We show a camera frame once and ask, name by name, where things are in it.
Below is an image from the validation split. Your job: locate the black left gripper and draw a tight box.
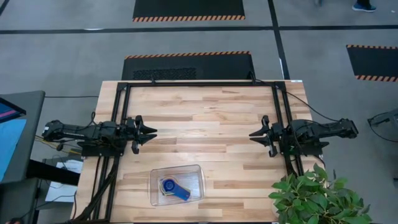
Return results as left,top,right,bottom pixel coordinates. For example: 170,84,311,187
119,114,158,156

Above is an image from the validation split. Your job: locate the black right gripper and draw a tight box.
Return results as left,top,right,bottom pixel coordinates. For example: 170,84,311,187
248,114,284,158

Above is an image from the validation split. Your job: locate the green measuring cup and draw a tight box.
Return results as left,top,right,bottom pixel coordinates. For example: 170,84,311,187
159,177,178,197

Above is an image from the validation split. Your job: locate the dark blue measuring cup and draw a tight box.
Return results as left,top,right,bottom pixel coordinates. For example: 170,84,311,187
161,177,192,202

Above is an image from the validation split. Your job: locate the clear plastic basket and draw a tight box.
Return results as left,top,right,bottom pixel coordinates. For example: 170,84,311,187
149,164,206,206

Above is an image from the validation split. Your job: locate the green leafy plant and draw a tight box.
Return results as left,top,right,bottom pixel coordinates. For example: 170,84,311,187
267,163,373,224

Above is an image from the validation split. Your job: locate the black floor mat with grille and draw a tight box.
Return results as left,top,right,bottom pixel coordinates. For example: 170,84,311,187
121,51,256,81

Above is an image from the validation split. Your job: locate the black shelf board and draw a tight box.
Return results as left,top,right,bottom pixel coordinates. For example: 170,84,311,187
26,158,81,187

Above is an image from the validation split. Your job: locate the white paper sheet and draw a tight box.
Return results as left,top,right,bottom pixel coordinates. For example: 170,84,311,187
45,159,84,203

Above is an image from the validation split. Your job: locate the black hazard-striped floor mat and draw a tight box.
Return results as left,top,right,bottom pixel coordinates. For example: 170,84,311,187
132,0,246,22
346,44,398,83

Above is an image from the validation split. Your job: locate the blue computer screen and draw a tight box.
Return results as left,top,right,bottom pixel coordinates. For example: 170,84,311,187
0,96,28,183

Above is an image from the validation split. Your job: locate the person's shoe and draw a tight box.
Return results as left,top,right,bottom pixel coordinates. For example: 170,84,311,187
352,0,377,12

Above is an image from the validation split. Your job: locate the black power cable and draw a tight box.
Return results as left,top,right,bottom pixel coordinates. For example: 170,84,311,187
249,71,340,123

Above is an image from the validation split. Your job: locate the black aluminium table frame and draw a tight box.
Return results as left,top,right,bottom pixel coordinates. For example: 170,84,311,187
71,80,305,223

